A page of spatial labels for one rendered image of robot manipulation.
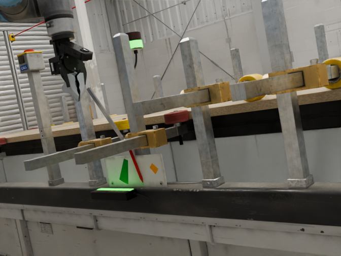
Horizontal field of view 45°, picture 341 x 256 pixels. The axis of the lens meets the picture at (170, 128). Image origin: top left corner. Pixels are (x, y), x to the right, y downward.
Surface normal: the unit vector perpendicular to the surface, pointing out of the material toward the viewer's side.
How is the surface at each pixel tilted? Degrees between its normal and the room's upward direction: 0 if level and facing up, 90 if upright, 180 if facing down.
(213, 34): 90
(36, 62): 90
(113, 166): 90
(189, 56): 90
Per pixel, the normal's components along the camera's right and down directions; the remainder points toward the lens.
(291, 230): -0.64, 0.18
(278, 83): 0.75, -0.09
